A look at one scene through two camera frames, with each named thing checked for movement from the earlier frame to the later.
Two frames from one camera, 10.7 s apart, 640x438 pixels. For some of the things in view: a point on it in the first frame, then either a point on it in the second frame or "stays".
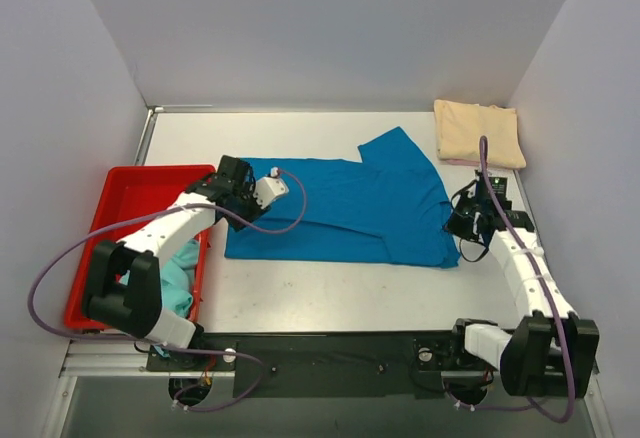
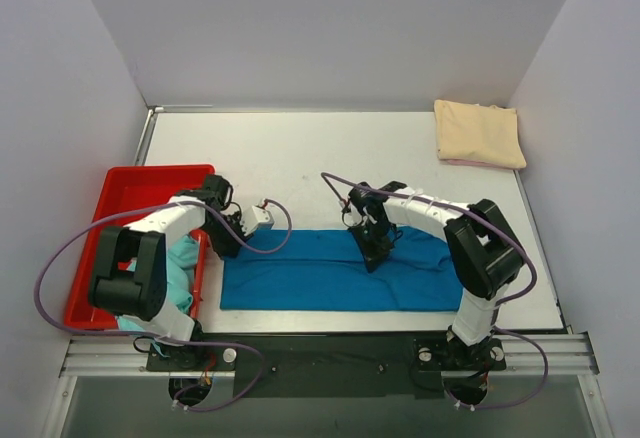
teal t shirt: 176,278 stays
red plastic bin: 128,194 stays
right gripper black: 461,223 -> 373,237
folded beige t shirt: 459,127 stays
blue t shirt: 383,207 -> 324,269
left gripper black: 240,211 -> 228,236
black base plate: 345,365 stays
